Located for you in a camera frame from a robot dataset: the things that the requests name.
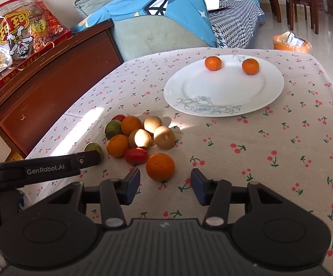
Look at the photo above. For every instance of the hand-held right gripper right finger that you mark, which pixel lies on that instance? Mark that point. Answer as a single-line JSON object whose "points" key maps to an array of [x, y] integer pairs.
{"points": [[198, 187]]}

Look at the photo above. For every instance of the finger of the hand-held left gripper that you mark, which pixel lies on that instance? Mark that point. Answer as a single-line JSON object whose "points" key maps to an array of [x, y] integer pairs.
{"points": [[89, 159]]}

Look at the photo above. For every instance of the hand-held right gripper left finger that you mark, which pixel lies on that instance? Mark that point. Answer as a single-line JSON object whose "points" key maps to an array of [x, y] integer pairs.
{"points": [[133, 185]]}

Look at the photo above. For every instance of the green lime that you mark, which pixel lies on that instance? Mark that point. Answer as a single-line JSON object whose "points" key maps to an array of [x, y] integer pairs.
{"points": [[93, 148], [112, 129]]}

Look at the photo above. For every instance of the red cherry tomato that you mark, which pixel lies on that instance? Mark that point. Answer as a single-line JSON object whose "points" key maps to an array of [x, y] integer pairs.
{"points": [[119, 117], [136, 155]]}

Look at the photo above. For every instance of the orange mandarin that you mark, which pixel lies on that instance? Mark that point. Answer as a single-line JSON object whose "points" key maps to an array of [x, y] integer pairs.
{"points": [[160, 166], [250, 66], [117, 145], [213, 63], [132, 125]]}

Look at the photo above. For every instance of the brown kiwi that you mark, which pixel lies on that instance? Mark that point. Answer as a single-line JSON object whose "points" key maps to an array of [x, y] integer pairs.
{"points": [[152, 123], [139, 138], [164, 137]]}

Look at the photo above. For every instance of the white plate with rose drawing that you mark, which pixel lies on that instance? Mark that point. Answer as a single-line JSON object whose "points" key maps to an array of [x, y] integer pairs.
{"points": [[227, 89]]}

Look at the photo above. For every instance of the yellow box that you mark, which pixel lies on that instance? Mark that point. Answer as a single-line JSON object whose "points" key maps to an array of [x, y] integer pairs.
{"points": [[15, 156]]}

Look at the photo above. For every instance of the cherry print tablecloth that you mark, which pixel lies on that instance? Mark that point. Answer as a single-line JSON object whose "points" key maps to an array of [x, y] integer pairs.
{"points": [[270, 149]]}

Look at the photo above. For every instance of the brown wooden cabinet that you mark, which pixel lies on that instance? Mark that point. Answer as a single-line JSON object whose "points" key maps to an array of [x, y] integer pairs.
{"points": [[54, 86]]}

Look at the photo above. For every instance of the red snack gift bag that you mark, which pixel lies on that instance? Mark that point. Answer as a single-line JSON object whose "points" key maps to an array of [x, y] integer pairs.
{"points": [[17, 43]]}

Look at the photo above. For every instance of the grey-green sofa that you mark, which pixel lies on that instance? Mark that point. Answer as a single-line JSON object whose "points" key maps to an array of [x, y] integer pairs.
{"points": [[155, 37]]}

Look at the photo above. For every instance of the orange trash bin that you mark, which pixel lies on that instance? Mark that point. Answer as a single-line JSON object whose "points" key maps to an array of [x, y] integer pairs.
{"points": [[281, 45]]}

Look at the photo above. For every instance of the houndstooth blanket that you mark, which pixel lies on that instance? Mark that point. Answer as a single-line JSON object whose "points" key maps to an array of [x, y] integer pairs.
{"points": [[235, 26]]}

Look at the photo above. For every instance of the blue printed quilt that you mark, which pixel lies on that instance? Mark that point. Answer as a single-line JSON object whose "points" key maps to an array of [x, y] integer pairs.
{"points": [[183, 14]]}

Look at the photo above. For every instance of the white wrappers in bin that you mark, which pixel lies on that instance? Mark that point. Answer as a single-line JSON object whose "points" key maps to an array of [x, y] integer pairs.
{"points": [[295, 38]]}

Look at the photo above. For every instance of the white paper sheet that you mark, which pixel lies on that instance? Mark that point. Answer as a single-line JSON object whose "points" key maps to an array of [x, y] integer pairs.
{"points": [[212, 3]]}

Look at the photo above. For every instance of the dark wooden chair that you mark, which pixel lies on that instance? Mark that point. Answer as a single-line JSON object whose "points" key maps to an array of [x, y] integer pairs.
{"points": [[270, 3], [304, 3]]}

